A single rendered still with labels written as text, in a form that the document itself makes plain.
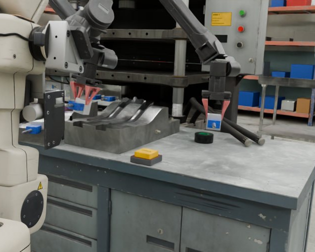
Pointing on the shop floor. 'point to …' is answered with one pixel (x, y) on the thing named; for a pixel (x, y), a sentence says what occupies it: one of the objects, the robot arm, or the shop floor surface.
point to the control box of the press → (238, 39)
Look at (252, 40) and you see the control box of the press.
